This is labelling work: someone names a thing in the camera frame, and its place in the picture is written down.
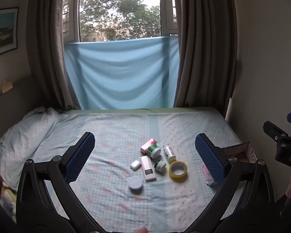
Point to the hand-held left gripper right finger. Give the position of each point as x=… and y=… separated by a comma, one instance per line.
x=209, y=159

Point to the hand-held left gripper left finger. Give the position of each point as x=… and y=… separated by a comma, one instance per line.
x=78, y=157

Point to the patterned cardboard box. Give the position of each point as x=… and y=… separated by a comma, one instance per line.
x=242, y=151

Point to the yellow tape roll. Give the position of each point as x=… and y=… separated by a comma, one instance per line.
x=173, y=175

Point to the white pill bottle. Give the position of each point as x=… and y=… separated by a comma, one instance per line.
x=169, y=153

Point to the small dark jar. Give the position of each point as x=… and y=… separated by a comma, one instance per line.
x=160, y=167

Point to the white earbuds case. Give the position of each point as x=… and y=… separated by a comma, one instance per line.
x=135, y=165

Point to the round white lid jar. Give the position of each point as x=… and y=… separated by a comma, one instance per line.
x=135, y=183

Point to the white oblong device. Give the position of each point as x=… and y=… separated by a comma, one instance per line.
x=147, y=165

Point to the pink cardboard box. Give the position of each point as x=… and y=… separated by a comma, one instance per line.
x=147, y=144

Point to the patterned bed sheet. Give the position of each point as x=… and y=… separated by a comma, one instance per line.
x=116, y=138

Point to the light crumpled blanket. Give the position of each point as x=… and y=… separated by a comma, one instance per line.
x=26, y=136

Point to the colourful folded cloth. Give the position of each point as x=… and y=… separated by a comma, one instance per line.
x=7, y=202

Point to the light blue hanging cloth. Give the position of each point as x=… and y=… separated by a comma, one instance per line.
x=121, y=75

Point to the small beige item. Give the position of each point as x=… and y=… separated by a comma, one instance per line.
x=6, y=87

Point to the window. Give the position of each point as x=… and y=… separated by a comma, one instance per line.
x=121, y=9

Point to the framed wall picture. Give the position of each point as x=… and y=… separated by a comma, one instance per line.
x=3, y=31

